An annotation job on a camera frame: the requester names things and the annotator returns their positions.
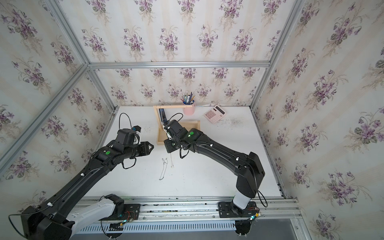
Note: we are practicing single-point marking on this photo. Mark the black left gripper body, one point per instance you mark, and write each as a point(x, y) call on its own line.
point(138, 150)

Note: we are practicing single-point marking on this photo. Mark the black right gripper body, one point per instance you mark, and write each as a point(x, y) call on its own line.
point(171, 145)

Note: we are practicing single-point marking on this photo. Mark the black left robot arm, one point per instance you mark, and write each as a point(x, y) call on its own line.
point(53, 219)

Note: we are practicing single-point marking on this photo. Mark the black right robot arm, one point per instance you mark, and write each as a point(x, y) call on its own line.
point(248, 168)

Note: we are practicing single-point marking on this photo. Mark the wooden jewelry display stand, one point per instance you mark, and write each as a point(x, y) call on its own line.
point(162, 133)

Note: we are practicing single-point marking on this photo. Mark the blue black stapler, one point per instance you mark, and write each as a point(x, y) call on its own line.
point(163, 116)

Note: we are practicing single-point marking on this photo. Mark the pink pen holder cup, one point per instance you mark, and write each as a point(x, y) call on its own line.
point(189, 110)

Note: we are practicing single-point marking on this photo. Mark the pink calculator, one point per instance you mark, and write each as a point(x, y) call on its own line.
point(215, 114)

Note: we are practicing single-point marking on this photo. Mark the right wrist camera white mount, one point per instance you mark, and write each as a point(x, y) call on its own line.
point(166, 125)

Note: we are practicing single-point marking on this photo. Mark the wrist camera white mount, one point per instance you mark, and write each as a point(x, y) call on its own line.
point(137, 129)
point(166, 125)

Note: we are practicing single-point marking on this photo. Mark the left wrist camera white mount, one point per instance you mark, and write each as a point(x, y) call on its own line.
point(137, 129)

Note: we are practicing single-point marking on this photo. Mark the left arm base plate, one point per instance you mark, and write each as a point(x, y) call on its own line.
point(130, 212)

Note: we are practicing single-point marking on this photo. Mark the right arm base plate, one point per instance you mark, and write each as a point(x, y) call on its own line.
point(230, 210)

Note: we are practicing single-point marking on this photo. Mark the aluminium mounting rail frame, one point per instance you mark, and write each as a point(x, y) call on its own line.
point(198, 214)

